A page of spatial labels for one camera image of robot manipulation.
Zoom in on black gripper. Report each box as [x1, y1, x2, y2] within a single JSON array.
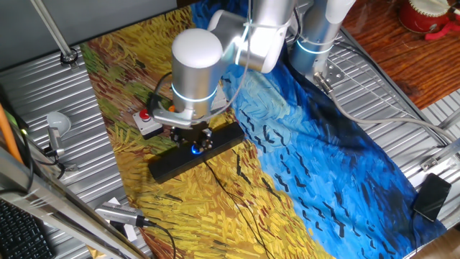
[[169, 123, 214, 150]]

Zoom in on black speaker bar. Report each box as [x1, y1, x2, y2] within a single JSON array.
[[147, 121, 245, 184]]

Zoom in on grey box large red button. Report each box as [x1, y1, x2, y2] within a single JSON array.
[[132, 106, 165, 140]]

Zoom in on white paper card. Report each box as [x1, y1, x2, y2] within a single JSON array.
[[107, 196, 139, 242]]

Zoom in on painted blue yellow tablecloth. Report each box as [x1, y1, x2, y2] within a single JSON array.
[[79, 0, 449, 259]]

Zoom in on metal pole with round base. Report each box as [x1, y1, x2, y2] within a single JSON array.
[[29, 0, 79, 68]]

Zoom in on orange pole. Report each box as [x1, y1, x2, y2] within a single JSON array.
[[0, 103, 23, 165]]

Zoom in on black keyboard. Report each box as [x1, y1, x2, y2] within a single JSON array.
[[0, 199, 55, 259]]

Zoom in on black flat rectangular device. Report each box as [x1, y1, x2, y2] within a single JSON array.
[[412, 173, 453, 223]]

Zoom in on red drum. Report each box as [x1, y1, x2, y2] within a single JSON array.
[[397, 0, 450, 35]]

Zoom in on red tassel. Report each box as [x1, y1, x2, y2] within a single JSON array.
[[424, 22, 460, 41]]

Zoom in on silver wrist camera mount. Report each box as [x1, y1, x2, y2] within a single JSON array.
[[149, 106, 193, 130]]

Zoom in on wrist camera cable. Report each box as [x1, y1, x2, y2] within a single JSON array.
[[147, 71, 173, 113]]

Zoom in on thin black speaker cable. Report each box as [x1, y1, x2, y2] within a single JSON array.
[[202, 160, 267, 259]]

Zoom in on silver depth camera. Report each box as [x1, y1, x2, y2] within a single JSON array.
[[94, 201, 145, 228], [46, 126, 66, 158]]

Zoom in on black camera cable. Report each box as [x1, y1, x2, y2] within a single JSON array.
[[142, 219, 178, 259]]

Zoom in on aluminium frame beam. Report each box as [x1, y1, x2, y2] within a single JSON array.
[[0, 145, 150, 259]]

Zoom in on black hanging cable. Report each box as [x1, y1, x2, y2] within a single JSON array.
[[0, 131, 35, 197]]

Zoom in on thick grey robot base cable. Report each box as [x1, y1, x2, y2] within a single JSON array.
[[313, 71, 460, 145]]

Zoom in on aluminium frame rail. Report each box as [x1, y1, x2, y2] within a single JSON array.
[[419, 138, 460, 173]]

